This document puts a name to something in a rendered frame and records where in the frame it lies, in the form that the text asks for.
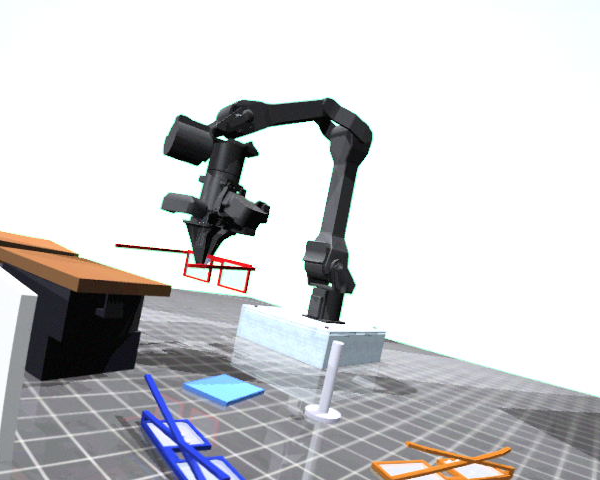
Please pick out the grey flat panel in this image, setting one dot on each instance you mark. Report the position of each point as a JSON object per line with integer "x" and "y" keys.
{"x": 17, "y": 307}

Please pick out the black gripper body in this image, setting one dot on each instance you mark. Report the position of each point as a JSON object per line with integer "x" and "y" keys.
{"x": 202, "y": 209}

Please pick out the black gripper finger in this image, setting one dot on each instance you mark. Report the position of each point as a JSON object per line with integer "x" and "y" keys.
{"x": 218, "y": 239}
{"x": 201, "y": 235}

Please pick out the light blue flat square plate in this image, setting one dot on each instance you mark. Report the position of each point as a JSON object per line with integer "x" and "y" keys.
{"x": 223, "y": 389}

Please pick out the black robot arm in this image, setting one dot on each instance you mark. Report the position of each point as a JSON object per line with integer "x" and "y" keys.
{"x": 327, "y": 257}

